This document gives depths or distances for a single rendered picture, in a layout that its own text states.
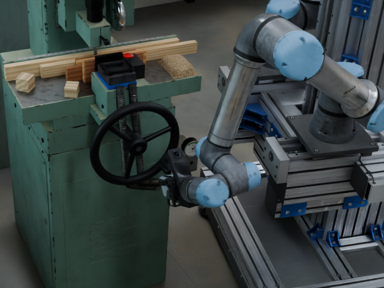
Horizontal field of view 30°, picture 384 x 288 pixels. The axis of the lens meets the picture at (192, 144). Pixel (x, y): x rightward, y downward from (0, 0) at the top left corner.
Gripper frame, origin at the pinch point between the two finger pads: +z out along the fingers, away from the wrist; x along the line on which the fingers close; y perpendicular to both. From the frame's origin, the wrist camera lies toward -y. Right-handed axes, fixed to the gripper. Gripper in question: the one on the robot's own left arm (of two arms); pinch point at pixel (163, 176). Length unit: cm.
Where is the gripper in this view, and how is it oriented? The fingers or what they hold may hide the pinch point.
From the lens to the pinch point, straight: 219.4
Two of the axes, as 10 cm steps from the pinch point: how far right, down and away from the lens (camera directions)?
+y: 1.7, 9.8, 1.1
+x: 8.9, -2.0, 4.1
